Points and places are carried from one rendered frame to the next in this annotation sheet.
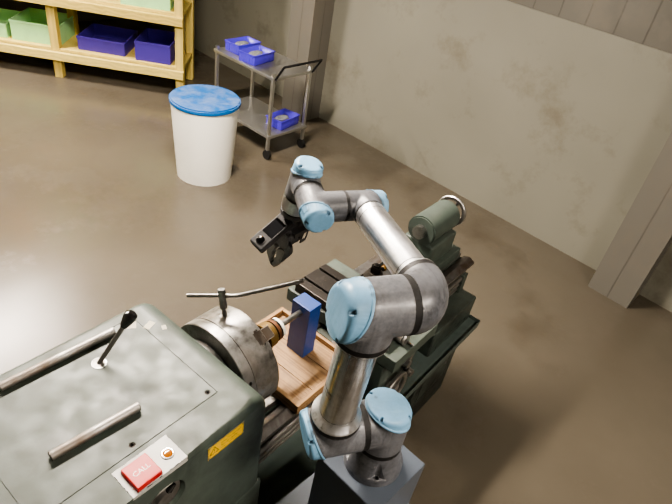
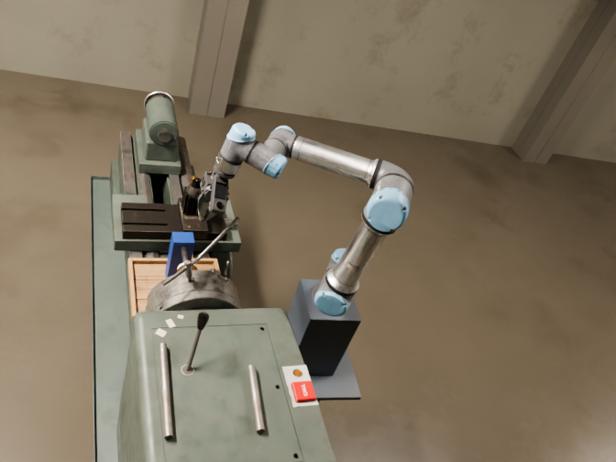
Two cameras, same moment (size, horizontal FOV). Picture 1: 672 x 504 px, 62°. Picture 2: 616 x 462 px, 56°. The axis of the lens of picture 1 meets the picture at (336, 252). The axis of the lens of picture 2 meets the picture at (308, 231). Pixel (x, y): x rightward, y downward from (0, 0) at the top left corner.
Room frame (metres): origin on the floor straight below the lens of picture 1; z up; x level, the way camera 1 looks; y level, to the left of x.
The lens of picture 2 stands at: (0.29, 1.29, 2.62)
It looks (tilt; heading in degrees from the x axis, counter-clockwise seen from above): 38 degrees down; 298
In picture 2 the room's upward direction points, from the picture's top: 20 degrees clockwise
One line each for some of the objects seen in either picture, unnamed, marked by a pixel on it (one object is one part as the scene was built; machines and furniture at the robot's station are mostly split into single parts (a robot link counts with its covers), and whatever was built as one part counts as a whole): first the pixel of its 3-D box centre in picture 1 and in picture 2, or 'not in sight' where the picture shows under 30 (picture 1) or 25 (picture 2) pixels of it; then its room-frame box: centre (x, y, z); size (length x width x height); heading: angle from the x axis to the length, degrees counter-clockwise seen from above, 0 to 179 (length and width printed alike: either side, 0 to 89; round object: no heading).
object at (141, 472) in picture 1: (141, 472); (303, 391); (0.63, 0.31, 1.26); 0.06 x 0.06 x 0.02; 57
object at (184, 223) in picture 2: not in sight; (192, 217); (1.57, -0.14, 1.00); 0.20 x 0.10 x 0.05; 147
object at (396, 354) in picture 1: (361, 310); (176, 223); (1.66, -0.14, 0.90); 0.53 x 0.30 x 0.06; 57
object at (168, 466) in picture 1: (150, 472); (297, 390); (0.65, 0.30, 1.23); 0.13 x 0.08 x 0.06; 147
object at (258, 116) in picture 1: (263, 94); not in sight; (4.80, 0.90, 0.43); 0.92 x 0.54 x 0.87; 49
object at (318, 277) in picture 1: (351, 304); (174, 221); (1.63, -0.10, 0.95); 0.43 x 0.18 x 0.04; 57
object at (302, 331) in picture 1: (303, 325); (179, 258); (1.41, 0.06, 1.00); 0.08 x 0.06 x 0.23; 57
